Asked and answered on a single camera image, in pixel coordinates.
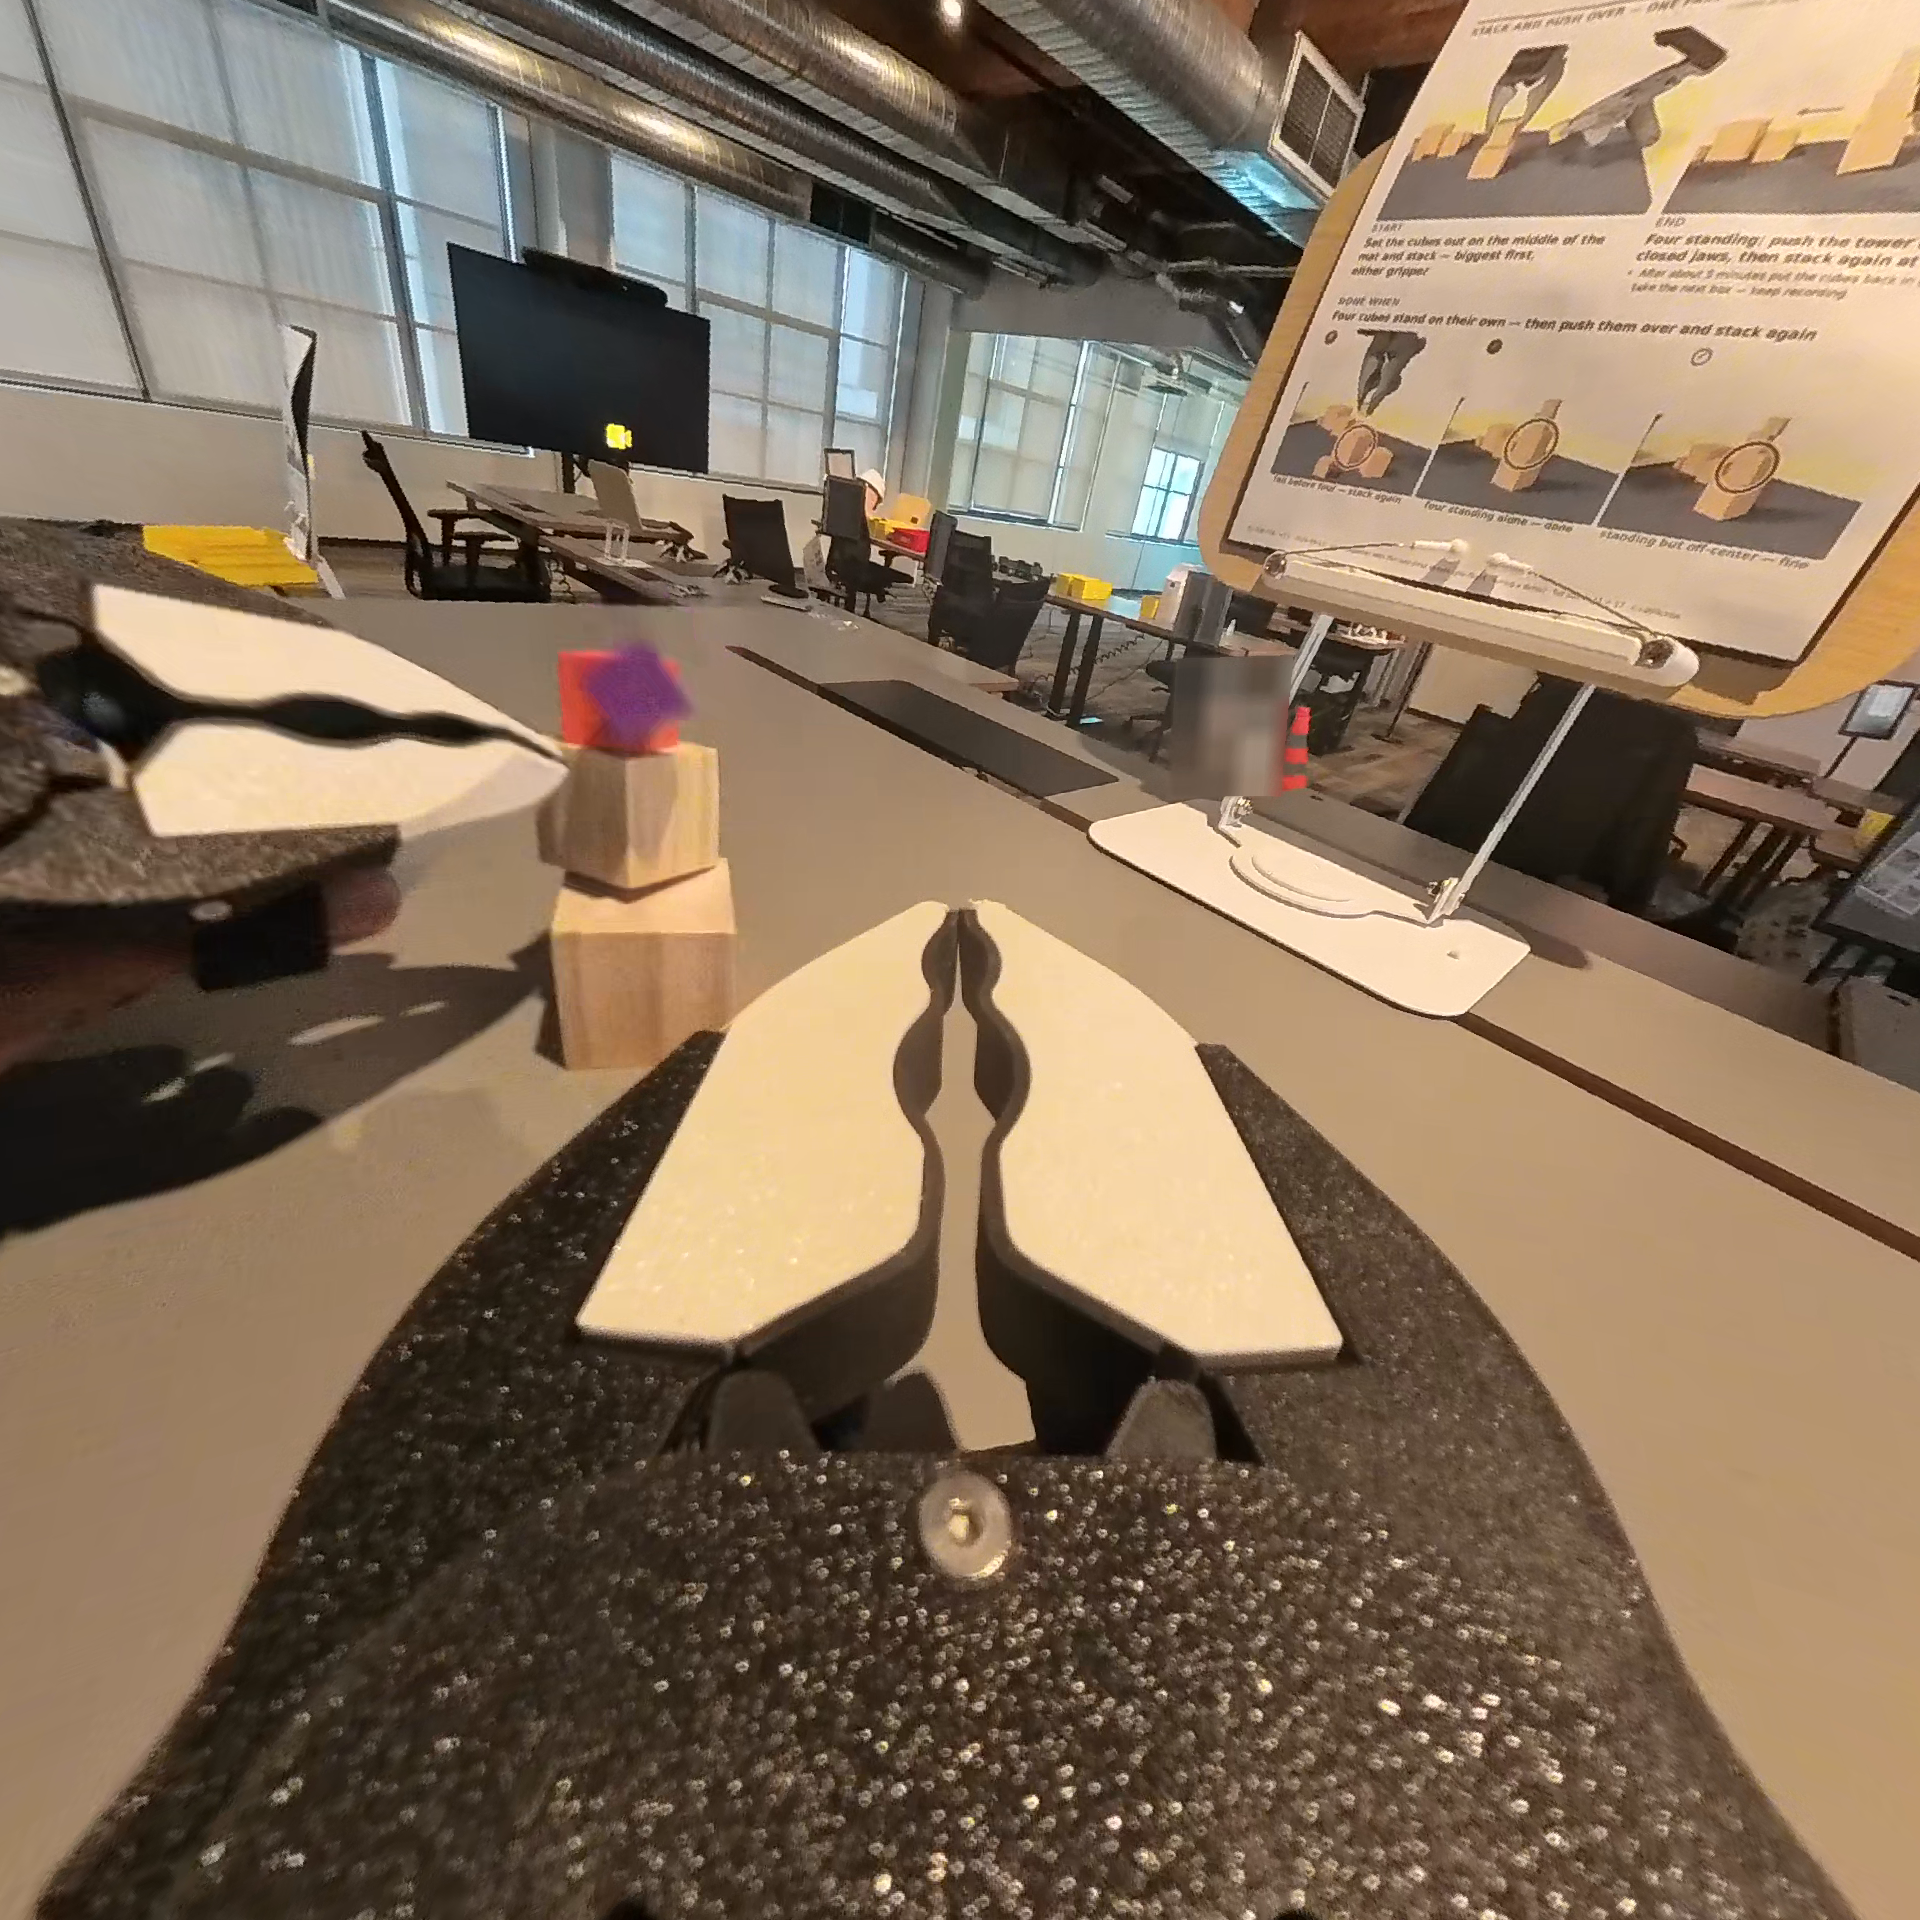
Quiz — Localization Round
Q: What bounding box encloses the wooden board with instruction sheet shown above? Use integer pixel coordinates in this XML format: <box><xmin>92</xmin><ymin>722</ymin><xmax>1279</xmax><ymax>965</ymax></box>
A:
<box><xmin>1196</xmin><ymin>0</ymin><xmax>1920</xmax><ymax>722</ymax></box>

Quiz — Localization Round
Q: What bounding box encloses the red wooden cube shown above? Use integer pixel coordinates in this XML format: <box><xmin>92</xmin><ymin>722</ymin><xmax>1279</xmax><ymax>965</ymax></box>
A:
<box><xmin>559</xmin><ymin>650</ymin><xmax>682</xmax><ymax>753</ymax></box>

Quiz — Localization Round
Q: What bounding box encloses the black television screen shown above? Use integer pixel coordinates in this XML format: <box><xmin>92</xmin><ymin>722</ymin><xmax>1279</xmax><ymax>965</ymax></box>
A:
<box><xmin>448</xmin><ymin>245</ymin><xmax>713</xmax><ymax>474</ymax></box>

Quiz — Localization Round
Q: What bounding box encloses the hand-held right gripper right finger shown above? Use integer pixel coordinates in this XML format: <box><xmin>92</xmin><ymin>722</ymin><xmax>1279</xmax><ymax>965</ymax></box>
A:
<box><xmin>958</xmin><ymin>894</ymin><xmax>1346</xmax><ymax>1378</ymax></box>

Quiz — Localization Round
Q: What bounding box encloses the black office chair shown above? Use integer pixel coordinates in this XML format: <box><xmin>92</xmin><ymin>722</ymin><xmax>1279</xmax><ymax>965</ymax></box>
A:
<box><xmin>361</xmin><ymin>434</ymin><xmax>545</xmax><ymax>602</ymax></box>
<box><xmin>811</xmin><ymin>474</ymin><xmax>904</xmax><ymax>615</ymax></box>
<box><xmin>924</xmin><ymin>533</ymin><xmax>1057</xmax><ymax>664</ymax></box>
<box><xmin>718</xmin><ymin>493</ymin><xmax>809</xmax><ymax>599</ymax></box>

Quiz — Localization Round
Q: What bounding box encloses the large plain wooden cube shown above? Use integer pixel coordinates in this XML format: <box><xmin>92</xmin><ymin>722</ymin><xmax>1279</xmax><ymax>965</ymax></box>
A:
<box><xmin>545</xmin><ymin>860</ymin><xmax>738</xmax><ymax>1074</ymax></box>

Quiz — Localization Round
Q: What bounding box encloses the medium plain wooden cube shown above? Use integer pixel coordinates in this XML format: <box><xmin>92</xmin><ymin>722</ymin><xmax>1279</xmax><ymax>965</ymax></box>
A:
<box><xmin>537</xmin><ymin>741</ymin><xmax>725</xmax><ymax>888</ymax></box>

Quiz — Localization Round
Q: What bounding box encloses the clear laptop stand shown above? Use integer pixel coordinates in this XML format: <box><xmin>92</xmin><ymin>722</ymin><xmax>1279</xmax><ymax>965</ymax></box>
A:
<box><xmin>584</xmin><ymin>459</ymin><xmax>695</xmax><ymax>568</ymax></box>

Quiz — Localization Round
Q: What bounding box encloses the person's left hand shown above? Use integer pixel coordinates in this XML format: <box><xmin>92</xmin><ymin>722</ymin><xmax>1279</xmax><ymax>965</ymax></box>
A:
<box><xmin>0</xmin><ymin>871</ymin><xmax>404</xmax><ymax>1074</ymax></box>

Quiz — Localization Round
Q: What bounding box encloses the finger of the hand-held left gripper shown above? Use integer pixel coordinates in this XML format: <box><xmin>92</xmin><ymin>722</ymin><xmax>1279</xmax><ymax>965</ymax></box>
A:
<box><xmin>129</xmin><ymin>718</ymin><xmax>579</xmax><ymax>841</ymax></box>
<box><xmin>90</xmin><ymin>584</ymin><xmax>504</xmax><ymax>741</ymax></box>

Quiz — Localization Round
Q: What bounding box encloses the office chair with dark jacket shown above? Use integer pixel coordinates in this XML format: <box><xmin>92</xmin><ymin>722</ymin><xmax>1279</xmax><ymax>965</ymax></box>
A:
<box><xmin>1404</xmin><ymin>703</ymin><xmax>1701</xmax><ymax>909</ymax></box>

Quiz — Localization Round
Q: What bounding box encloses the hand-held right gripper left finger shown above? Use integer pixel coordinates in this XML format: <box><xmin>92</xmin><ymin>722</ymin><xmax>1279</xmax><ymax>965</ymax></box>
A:
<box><xmin>572</xmin><ymin>901</ymin><xmax>962</xmax><ymax>1364</ymax></box>

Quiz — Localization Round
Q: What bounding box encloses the flat yellow tray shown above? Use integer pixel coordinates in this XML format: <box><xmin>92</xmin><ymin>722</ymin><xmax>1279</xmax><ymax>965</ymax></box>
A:
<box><xmin>139</xmin><ymin>518</ymin><xmax>329</xmax><ymax>592</ymax></box>

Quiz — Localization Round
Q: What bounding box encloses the purple wooden cube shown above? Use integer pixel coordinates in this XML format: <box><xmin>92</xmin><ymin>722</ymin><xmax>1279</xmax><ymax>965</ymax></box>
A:
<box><xmin>584</xmin><ymin>642</ymin><xmax>695</xmax><ymax>748</ymax></box>

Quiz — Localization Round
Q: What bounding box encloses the printed paper sign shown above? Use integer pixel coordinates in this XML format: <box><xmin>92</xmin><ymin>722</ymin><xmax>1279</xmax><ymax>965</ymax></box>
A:
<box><xmin>278</xmin><ymin>324</ymin><xmax>329</xmax><ymax>599</ymax></box>

